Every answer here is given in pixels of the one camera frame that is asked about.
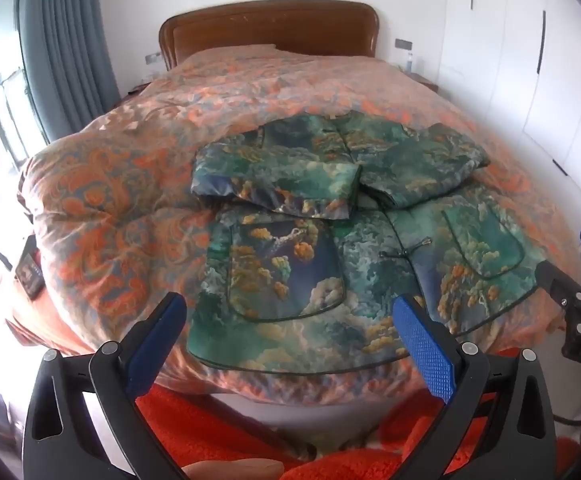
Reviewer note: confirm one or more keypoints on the blue-grey curtain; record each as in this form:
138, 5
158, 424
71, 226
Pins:
65, 35

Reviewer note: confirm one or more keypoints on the dark patterned flat object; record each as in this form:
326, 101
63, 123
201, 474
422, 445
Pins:
30, 275

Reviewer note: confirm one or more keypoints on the small clear bottle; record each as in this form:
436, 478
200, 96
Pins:
409, 61

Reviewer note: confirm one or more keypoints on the orange fuzzy garment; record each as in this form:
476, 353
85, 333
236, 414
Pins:
195, 425

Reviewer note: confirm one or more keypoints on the green printed padded jacket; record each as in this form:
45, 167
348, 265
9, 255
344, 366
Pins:
290, 270

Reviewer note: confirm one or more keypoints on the orange floral quilt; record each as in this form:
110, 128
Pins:
110, 210

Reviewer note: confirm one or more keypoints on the wooden bed headboard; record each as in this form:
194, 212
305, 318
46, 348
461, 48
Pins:
270, 25

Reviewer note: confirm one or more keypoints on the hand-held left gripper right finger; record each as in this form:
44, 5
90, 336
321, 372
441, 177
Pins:
428, 347

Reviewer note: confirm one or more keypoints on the grey wall switch panel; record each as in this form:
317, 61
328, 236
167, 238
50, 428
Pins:
152, 58
404, 43

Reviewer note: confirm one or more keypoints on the person's left hand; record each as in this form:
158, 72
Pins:
230, 471

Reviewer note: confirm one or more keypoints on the white built-in wardrobe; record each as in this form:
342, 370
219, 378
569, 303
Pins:
510, 60

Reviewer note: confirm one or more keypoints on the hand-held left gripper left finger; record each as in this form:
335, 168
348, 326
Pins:
158, 332

